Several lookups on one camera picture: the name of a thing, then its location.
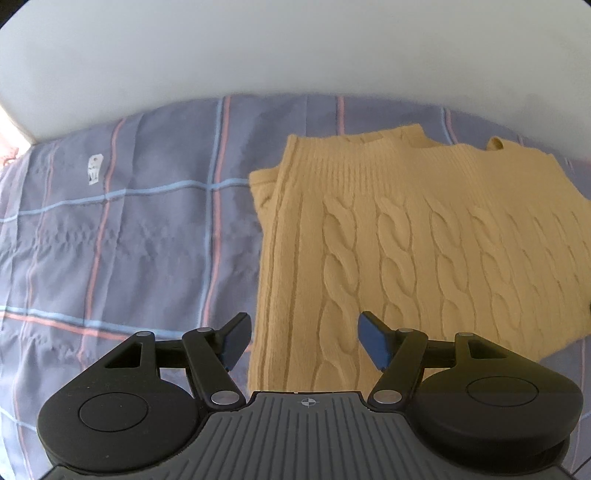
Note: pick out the blue plaid bed sheet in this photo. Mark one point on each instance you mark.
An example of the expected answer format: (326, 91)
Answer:
(129, 258)

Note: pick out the pink curtain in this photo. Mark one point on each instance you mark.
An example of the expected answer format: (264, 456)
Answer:
(7, 150)

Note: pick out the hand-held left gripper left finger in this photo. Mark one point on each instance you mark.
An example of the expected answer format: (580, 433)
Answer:
(233, 341)

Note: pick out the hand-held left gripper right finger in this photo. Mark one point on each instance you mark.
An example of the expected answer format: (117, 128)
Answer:
(373, 341)

